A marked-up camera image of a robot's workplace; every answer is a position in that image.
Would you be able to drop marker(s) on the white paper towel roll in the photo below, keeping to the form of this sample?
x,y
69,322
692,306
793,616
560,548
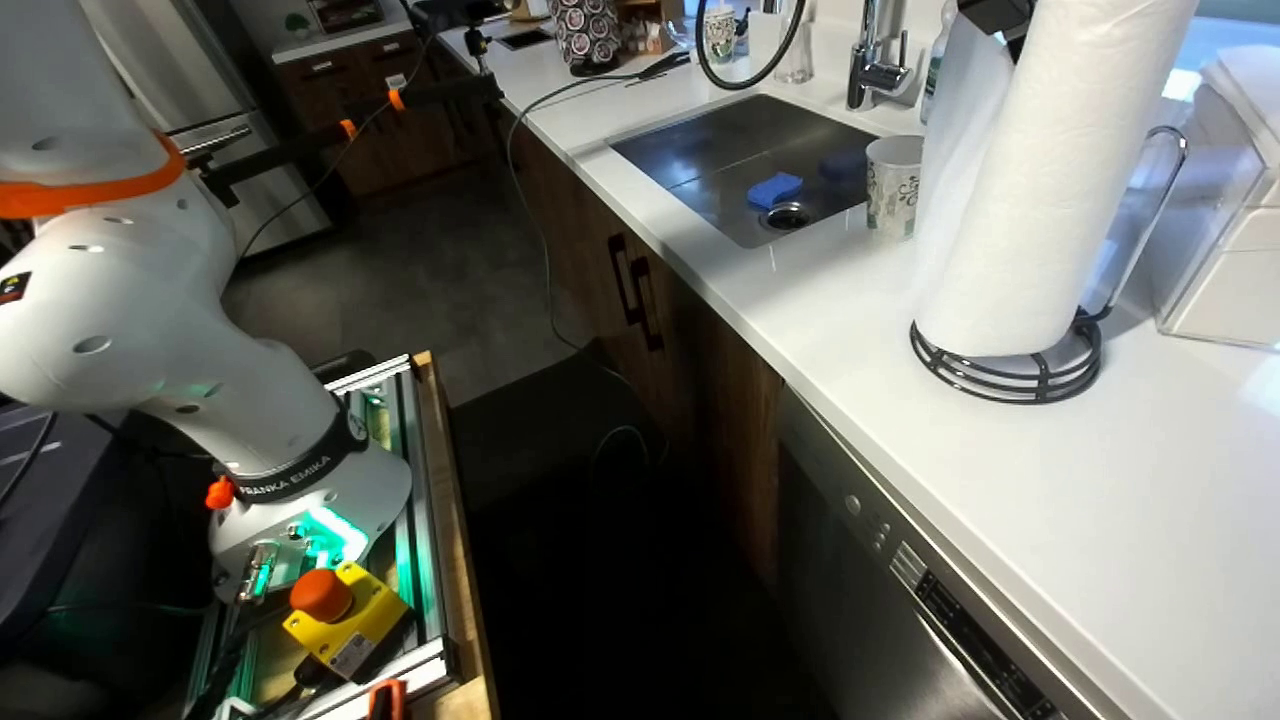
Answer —
x,y
1082,175

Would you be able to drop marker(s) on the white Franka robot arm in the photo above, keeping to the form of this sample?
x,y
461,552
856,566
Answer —
x,y
120,306

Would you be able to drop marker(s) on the chrome kitchen faucet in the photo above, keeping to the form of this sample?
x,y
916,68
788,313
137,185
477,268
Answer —
x,y
873,54

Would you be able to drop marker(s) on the clear glass bottle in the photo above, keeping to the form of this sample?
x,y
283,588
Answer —
x,y
788,47

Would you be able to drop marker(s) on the patterned paper cup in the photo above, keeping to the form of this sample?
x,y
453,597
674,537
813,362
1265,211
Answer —
x,y
890,185

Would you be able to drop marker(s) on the small white cup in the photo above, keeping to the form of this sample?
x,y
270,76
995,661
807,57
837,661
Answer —
x,y
721,34

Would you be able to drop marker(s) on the blue sponge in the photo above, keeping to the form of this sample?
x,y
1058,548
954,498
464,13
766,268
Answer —
x,y
774,190

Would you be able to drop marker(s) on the stainless steel sink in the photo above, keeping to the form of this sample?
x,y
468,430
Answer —
x,y
721,154

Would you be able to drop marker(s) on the patterned fabric bag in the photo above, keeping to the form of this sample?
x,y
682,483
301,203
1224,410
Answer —
x,y
594,34

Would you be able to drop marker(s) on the black phone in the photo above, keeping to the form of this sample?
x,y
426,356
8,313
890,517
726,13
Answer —
x,y
527,38

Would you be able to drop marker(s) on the wooden sink counter cabinet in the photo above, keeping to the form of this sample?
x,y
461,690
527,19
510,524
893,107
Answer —
x,y
585,255

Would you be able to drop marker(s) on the stainless steel dishwasher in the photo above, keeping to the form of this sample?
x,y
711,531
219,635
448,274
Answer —
x,y
854,601

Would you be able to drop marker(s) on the brown wooden drawer cabinet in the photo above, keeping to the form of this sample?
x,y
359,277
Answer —
x,y
372,121

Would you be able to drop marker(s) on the wood and aluminium robot cart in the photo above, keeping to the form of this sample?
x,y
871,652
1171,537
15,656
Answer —
x,y
442,535

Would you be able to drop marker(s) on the stainless steel refrigerator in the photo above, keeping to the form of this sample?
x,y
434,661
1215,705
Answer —
x,y
212,72

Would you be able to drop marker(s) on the yellow emergency stop button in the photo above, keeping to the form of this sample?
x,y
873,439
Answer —
x,y
333,613

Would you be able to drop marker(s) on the black camera stand orange clamps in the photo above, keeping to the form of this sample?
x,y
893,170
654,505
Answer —
x,y
264,163

